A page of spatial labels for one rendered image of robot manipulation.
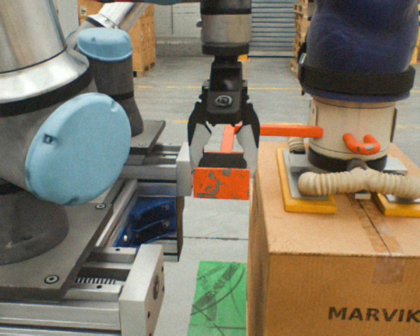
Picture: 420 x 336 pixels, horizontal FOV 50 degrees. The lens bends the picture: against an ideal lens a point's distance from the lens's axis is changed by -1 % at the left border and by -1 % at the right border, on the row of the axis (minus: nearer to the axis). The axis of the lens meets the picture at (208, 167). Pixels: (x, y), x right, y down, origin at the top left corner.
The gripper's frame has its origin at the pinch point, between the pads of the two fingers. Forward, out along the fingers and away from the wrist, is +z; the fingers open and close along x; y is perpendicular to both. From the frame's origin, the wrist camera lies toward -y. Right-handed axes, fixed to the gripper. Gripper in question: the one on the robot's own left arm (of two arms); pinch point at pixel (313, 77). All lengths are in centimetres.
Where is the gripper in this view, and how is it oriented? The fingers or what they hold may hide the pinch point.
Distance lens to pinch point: 161.0
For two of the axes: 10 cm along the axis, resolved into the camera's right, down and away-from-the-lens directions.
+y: -0.9, 3.6, -9.3
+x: 10.0, 0.3, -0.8
